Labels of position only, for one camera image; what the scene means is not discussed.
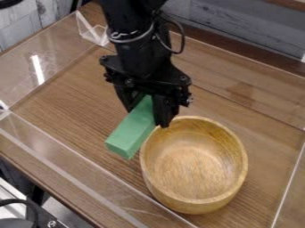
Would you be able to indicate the brown wooden bowl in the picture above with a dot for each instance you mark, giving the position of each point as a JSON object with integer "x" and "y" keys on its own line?
{"x": 194, "y": 165}

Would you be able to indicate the clear acrylic tray wall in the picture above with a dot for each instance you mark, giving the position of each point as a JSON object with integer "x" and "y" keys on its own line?
{"x": 62, "y": 111}

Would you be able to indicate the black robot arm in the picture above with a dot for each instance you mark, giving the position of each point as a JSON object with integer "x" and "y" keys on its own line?
{"x": 134, "y": 14}

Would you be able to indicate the green rectangular block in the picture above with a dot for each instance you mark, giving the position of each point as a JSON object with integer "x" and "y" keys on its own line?
{"x": 133, "y": 130}

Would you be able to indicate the black metal mount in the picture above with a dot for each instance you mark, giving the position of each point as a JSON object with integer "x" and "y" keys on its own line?
{"x": 54, "y": 215}

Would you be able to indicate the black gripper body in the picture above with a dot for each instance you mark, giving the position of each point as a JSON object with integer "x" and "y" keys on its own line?
{"x": 142, "y": 63}

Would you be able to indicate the clear acrylic corner bracket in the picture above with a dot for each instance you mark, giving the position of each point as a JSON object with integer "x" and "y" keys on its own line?
{"x": 91, "y": 33}

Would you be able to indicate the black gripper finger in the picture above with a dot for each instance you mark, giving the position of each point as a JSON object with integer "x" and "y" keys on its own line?
{"x": 165, "y": 109}
{"x": 129, "y": 95}

